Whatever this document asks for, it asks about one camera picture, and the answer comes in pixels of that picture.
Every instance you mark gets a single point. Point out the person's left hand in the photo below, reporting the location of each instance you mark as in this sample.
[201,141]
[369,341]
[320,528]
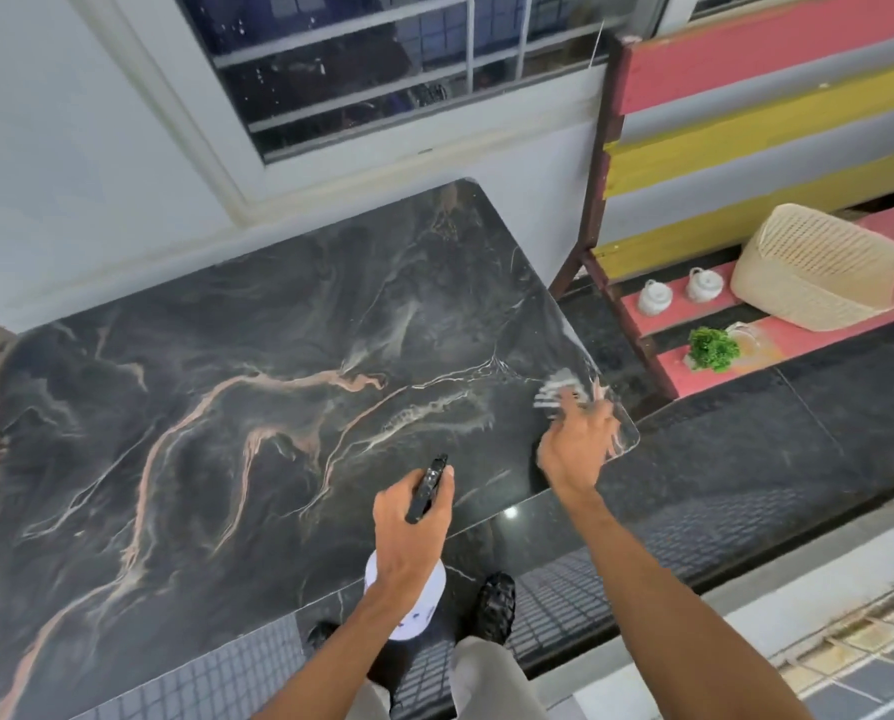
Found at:
[406,543]

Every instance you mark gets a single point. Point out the person's right hand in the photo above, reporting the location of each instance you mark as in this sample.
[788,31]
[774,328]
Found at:
[576,449]

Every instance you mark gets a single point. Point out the person's right fingers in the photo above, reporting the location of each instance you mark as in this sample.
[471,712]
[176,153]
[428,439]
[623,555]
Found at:
[591,416]

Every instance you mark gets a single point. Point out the person's left fingers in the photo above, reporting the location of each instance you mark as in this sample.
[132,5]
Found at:
[442,491]

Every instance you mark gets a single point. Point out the grey wiping cloth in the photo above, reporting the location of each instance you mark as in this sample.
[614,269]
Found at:
[558,386]

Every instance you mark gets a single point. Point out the white spray bottle black trigger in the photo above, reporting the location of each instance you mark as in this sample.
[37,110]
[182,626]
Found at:
[417,614]

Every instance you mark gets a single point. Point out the person's left forearm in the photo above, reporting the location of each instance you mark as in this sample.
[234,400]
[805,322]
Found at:
[357,652]

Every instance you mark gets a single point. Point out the person's right forearm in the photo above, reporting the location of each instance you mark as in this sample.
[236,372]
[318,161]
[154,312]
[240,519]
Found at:
[672,599]

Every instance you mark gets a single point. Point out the black right shoe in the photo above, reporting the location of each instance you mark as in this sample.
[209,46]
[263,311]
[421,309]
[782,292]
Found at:
[490,607]

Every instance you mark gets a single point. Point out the black shoe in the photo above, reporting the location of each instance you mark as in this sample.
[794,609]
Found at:
[490,607]
[321,635]

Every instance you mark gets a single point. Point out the white ceramic pot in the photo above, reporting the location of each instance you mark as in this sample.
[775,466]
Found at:
[703,285]
[655,298]

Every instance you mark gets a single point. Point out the green artificial plant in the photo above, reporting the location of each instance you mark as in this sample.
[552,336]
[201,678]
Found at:
[713,348]

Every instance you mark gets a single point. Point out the clear glass vase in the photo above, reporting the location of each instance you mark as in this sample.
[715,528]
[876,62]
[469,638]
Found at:
[751,338]

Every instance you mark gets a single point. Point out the black left shoe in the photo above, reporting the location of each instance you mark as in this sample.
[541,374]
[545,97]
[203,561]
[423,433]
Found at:
[321,635]

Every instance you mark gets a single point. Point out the beige trousers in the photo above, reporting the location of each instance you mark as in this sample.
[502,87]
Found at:
[492,682]

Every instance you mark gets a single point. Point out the cream woven basket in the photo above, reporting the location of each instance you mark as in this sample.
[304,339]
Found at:
[814,269]

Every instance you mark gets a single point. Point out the pink and yellow wooden bench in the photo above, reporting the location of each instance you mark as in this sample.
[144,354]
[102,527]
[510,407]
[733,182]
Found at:
[754,104]

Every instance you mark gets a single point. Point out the window with white grille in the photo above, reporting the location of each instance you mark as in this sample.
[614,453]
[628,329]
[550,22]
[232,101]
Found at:
[387,67]

